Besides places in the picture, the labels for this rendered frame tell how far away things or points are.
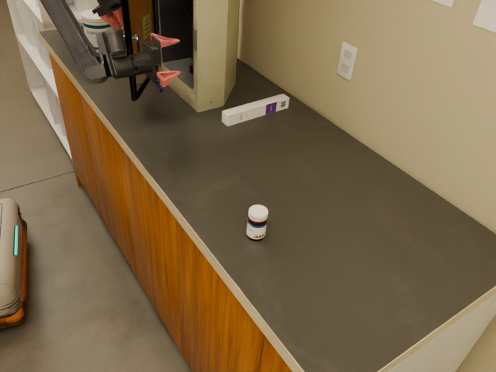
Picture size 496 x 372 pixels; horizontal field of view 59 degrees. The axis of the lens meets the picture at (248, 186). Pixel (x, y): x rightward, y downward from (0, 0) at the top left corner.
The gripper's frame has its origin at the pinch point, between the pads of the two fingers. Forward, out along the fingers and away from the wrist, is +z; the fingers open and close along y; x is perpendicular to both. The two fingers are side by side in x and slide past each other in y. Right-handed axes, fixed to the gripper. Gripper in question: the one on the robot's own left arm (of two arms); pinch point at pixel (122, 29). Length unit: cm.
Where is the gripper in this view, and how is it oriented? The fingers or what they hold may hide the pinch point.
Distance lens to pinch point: 159.5
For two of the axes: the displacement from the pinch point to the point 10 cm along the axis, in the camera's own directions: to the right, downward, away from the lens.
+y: -9.3, 2.2, 3.0
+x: -1.1, 6.1, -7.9
